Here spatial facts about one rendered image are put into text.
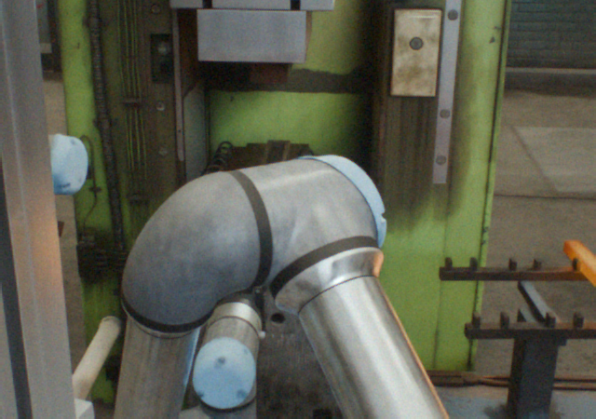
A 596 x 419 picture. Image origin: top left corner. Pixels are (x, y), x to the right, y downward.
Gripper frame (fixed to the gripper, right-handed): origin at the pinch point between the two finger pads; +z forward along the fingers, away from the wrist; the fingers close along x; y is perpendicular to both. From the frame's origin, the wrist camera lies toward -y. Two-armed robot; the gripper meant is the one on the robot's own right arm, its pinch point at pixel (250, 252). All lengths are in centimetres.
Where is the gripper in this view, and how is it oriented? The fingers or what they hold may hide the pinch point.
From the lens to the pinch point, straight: 129.6
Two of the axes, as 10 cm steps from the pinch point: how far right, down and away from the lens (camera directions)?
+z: 0.5, -3.4, 9.4
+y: -0.1, 9.4, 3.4
